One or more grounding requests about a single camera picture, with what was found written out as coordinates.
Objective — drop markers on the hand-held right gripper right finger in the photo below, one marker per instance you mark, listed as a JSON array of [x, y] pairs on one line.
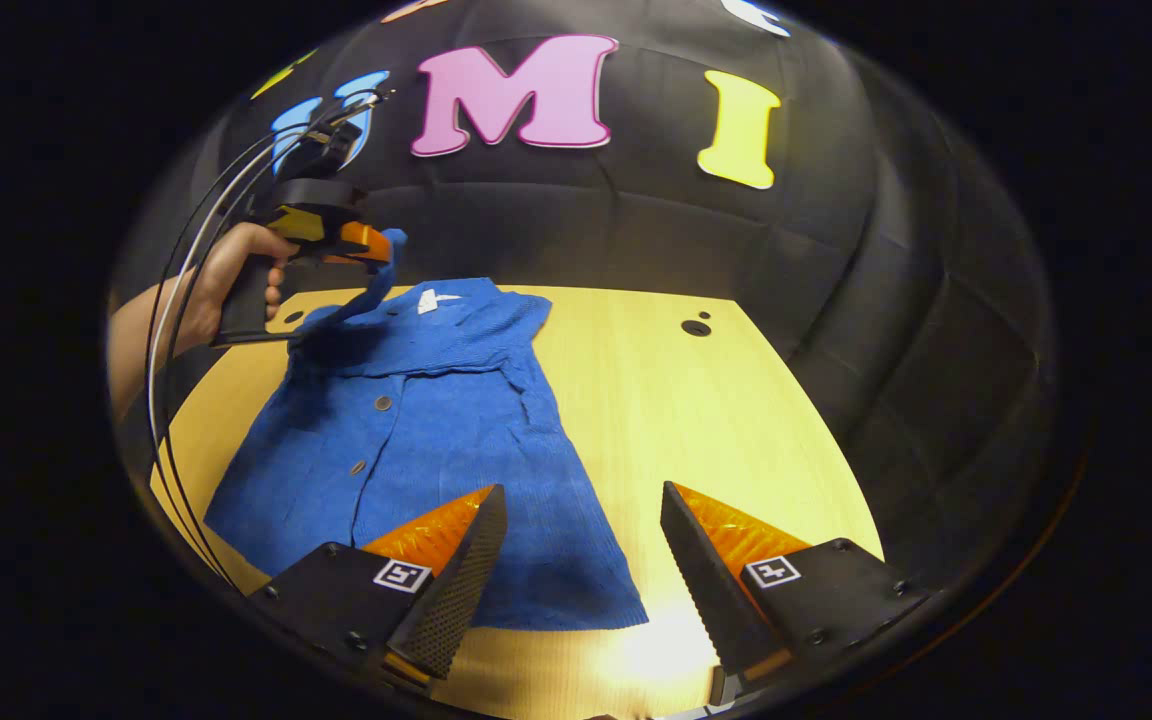
[[706, 590]]

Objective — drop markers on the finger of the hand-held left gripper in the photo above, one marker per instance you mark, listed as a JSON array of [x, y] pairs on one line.
[[366, 242]]

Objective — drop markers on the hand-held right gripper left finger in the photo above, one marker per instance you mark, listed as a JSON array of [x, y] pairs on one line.
[[456, 590]]

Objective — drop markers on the blue jacket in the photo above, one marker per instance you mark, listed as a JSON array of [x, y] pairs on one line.
[[436, 460]]

